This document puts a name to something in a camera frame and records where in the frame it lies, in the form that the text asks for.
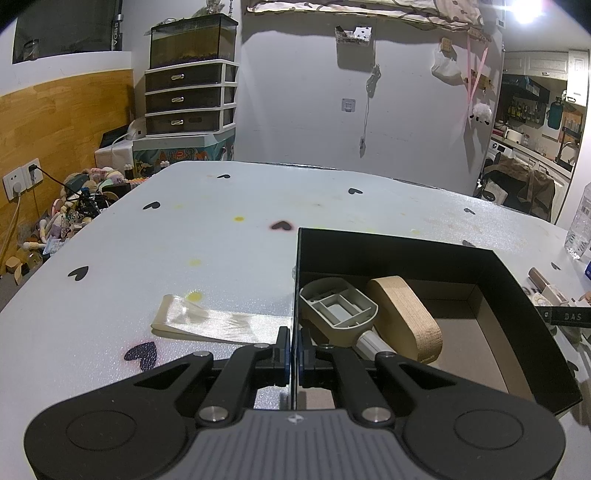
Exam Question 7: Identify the clear plastic strip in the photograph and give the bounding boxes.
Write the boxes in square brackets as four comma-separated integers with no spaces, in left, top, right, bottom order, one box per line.
[150,293,293,346]

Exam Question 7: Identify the black tablet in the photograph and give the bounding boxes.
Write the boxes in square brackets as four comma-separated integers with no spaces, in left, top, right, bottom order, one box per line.
[99,126,130,148]

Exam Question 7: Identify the hanging charm cord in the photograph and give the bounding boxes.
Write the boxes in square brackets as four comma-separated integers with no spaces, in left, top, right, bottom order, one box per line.
[359,65,382,158]

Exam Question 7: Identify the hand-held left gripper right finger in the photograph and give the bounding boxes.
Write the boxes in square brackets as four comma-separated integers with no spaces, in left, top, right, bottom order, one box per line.
[295,326,458,425]

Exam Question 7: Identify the kitchen faucet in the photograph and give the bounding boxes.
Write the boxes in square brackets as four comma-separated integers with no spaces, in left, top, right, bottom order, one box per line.
[556,141,578,167]

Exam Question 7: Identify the ceiling spotlight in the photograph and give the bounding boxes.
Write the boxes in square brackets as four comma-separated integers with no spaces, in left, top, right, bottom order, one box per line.
[510,0,548,26]

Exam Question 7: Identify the chair with brown jacket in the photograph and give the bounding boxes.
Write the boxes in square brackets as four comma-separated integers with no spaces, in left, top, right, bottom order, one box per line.
[475,157,555,220]

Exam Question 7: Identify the vase of dried flowers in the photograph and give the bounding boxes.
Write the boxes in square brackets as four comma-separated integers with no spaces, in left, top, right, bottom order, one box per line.
[193,0,232,17]

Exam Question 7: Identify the black shelf with bottles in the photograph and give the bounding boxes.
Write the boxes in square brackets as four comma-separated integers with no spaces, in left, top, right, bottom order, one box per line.
[501,83,550,127]

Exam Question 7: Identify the white storage box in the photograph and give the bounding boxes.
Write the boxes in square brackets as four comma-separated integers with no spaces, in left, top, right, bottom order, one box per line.
[95,138,136,172]

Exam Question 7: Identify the black power cable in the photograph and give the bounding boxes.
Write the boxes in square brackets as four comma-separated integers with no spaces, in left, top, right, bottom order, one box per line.
[28,165,100,204]

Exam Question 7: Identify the beige cable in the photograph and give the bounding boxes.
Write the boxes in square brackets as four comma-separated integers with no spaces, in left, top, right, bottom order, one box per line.
[0,189,23,278]

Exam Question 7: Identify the wooden toy block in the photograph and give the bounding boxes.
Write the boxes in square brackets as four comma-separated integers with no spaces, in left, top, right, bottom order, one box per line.
[7,251,42,287]

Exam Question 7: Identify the grey plastic scoop part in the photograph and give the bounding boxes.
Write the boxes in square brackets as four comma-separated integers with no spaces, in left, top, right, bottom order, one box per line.
[299,277,391,361]

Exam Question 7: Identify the tan wooden oval block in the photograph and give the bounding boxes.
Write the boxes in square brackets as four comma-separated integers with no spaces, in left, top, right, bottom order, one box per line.
[367,275,444,365]

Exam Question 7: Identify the glass fish tank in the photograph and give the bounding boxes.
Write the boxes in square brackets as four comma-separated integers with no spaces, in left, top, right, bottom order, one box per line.
[149,13,239,70]

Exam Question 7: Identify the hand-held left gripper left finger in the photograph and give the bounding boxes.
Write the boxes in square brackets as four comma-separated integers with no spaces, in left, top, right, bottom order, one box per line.
[130,326,293,426]

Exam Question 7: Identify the white kitchen wall cabinets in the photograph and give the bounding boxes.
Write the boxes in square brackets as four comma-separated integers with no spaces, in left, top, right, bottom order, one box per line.
[503,50,591,107]

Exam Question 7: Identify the teal hanging bottle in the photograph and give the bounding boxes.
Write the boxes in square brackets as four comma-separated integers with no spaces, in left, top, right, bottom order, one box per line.
[547,98,565,130]

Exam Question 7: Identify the pile of plush toys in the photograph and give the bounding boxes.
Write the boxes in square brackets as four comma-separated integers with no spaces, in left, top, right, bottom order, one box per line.
[14,167,134,278]

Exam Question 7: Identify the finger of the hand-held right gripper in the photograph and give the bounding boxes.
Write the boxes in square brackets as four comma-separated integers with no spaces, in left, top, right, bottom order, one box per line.
[538,305,591,328]

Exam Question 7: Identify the printed cloth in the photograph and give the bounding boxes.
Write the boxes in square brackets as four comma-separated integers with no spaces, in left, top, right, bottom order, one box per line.
[245,0,485,32]

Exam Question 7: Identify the pink ribbon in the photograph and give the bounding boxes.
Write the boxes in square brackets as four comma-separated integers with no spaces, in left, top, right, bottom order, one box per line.
[464,34,490,131]

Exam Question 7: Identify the white hanging pouch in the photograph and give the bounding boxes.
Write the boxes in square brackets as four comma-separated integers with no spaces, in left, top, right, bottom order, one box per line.
[431,48,462,84]

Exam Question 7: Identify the white plastic drawer unit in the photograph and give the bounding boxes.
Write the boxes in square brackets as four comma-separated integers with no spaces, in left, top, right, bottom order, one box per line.
[144,60,239,138]

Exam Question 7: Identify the dark plastic drawer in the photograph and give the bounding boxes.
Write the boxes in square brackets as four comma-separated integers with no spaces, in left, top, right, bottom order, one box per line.
[145,62,225,90]
[145,88,225,114]
[145,111,225,136]

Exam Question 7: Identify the clear water bottle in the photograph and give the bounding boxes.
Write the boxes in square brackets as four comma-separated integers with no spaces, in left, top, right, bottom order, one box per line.
[564,182,591,260]

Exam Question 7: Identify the white washing machine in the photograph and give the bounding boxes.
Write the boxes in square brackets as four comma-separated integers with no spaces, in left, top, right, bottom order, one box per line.
[487,138,513,172]

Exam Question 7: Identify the patterned teal cabinet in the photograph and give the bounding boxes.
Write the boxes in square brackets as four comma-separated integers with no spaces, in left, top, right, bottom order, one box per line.
[132,124,236,178]

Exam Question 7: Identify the black cardboard box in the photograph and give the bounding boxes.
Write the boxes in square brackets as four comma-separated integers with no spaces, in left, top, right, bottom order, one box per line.
[293,227,583,418]

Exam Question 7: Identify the dark window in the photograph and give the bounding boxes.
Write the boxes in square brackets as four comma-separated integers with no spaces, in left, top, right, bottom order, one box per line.
[11,0,125,64]

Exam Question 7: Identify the white wall socket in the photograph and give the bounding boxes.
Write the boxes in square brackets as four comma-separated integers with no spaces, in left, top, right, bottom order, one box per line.
[2,158,42,201]

